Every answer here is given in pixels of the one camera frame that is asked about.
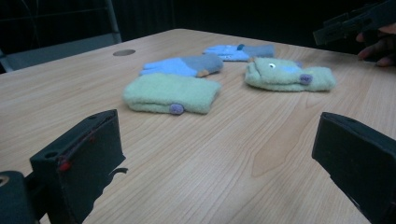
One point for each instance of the light metal stand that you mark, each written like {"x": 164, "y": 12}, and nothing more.
{"x": 62, "y": 49}

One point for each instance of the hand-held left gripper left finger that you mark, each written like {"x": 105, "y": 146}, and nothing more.
{"x": 77, "y": 161}

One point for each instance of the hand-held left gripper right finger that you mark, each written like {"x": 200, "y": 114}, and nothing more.
{"x": 358, "y": 155}

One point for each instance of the round grey table grommet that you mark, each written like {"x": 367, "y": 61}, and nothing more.
{"x": 124, "y": 52}

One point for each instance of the green fuzzy glove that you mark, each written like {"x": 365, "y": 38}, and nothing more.
{"x": 274, "y": 77}
{"x": 168, "y": 91}

